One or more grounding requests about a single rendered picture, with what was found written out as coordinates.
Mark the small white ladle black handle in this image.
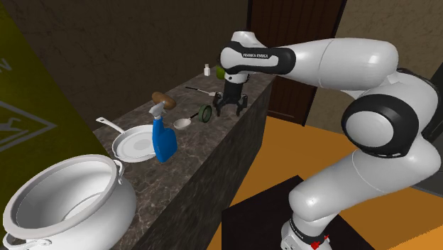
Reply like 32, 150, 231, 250
173, 112, 200, 131

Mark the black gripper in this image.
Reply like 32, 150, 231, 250
212, 80, 249, 117

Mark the large white pot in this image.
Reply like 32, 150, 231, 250
0, 153, 138, 250

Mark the white spoon dark handle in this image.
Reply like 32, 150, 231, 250
185, 86, 217, 97

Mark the green tape ring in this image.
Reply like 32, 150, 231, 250
197, 104, 213, 124

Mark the black robot stand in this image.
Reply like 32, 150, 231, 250
221, 174, 377, 250

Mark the white frying pan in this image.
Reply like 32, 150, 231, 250
95, 116, 159, 164

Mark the dark brown door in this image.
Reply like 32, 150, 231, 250
246, 0, 348, 127

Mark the brown potato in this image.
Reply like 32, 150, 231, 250
151, 91, 177, 111

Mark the blue spray bottle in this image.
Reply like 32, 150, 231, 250
148, 101, 178, 164

